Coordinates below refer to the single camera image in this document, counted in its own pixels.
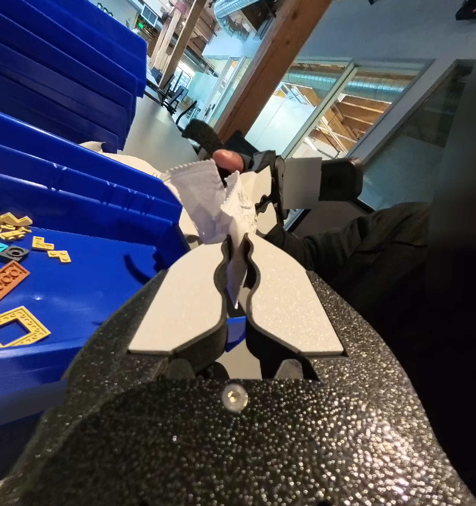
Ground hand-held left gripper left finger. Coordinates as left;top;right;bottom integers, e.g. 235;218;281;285
128;239;228;354

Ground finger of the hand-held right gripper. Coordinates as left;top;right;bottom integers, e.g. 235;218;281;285
237;171;273;207
256;198;284;239

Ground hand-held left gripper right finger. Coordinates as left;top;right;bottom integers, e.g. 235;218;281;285
244;233;345;357

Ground blue plastic bin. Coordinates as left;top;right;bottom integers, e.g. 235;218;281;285
0;105;247;432

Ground pile of tan toy bricks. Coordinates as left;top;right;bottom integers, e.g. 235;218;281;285
0;213;72;265

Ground person's right forearm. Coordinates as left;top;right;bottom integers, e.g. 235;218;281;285
263;202;432;309

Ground person's right hand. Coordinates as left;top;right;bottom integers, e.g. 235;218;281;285
213;149;245;175

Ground wooden pillar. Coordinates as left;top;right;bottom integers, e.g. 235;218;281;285
215;0;334;144

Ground person's black jacket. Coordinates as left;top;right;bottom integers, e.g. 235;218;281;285
420;59;476;506

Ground brown long toy plate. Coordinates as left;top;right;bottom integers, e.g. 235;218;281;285
0;260;31;314

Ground stack of blue bins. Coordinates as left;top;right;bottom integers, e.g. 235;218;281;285
0;0;149;153

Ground tan frame toy brick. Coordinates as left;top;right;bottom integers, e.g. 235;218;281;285
0;305;51;350

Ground slim wooden post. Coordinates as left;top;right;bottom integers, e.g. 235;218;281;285
150;0;208;80

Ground silver ventilation duct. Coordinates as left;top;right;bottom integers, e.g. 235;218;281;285
213;0;271;41

